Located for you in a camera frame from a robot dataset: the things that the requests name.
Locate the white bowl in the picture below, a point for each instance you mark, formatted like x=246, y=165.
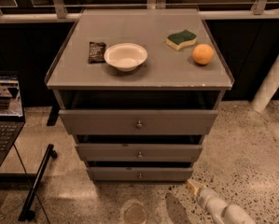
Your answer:
x=125, y=56

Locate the black snack packet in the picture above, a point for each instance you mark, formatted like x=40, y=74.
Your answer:
x=97, y=52

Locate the orange fruit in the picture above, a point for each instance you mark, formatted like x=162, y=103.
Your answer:
x=203, y=54

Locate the black laptop stand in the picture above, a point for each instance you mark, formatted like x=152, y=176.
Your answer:
x=33, y=181

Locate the grey top drawer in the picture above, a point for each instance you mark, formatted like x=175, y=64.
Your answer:
x=138, y=122

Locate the grey bottom drawer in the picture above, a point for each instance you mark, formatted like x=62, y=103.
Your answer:
x=117, y=174

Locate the grey middle drawer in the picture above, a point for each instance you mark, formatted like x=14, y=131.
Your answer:
x=138, y=152

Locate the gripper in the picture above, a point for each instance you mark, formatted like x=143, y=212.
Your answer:
x=206, y=196

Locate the green yellow sponge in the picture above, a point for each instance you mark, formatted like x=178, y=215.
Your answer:
x=181, y=40

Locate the round floor drain cover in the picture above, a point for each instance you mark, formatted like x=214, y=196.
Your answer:
x=135, y=213

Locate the black laptop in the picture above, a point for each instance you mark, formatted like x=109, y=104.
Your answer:
x=12, y=116

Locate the grey drawer cabinet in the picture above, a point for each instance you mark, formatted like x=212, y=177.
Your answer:
x=167, y=80

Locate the metal railing frame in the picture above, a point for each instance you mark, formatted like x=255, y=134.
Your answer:
x=145, y=6

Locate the grey drawer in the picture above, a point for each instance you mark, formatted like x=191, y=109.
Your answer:
x=138, y=122
x=117, y=174
x=138, y=152

